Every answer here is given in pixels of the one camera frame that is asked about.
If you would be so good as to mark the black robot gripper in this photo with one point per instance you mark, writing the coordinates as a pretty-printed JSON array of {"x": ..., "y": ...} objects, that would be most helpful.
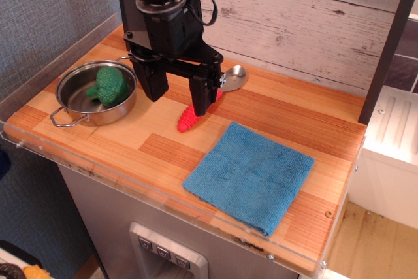
[{"x": 177, "y": 47}]

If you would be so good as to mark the blue cloth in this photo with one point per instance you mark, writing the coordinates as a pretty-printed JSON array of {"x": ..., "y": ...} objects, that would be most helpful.
[{"x": 249, "y": 177}]

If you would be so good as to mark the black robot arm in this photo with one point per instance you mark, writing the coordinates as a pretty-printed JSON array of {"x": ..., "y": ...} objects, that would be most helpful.
[{"x": 166, "y": 7}]

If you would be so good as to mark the clear acrylic edge guard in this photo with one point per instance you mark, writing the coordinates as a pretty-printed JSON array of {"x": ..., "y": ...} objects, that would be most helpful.
[{"x": 151, "y": 163}]

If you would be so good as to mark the green toy broccoli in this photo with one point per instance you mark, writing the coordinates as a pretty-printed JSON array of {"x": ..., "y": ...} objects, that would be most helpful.
[{"x": 110, "y": 87}]

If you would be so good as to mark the small steel pot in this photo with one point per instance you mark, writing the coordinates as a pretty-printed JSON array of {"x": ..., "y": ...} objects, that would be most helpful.
[{"x": 76, "y": 108}]

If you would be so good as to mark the grey toy fridge cabinet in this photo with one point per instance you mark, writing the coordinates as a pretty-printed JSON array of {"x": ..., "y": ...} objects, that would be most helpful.
[{"x": 107, "y": 214}]

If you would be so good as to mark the silver dispenser panel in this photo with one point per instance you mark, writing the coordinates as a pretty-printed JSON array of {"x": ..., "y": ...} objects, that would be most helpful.
[{"x": 161, "y": 257}]

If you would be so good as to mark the white toy sink unit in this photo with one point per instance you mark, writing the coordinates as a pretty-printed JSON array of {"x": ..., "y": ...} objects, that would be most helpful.
[{"x": 385, "y": 177}]

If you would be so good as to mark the red handled metal spoon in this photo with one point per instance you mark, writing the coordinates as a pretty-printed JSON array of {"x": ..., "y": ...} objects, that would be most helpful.
[{"x": 234, "y": 79}]

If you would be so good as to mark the dark left support post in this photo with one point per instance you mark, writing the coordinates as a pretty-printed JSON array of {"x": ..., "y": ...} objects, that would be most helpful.
[{"x": 133, "y": 21}]

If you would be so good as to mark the dark support post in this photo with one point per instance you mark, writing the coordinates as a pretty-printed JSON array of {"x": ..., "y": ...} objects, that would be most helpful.
[
  {"x": 133, "y": 21},
  {"x": 395, "y": 33}
]

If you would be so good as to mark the dark right support post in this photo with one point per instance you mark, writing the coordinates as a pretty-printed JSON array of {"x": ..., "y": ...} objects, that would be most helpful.
[{"x": 395, "y": 33}]

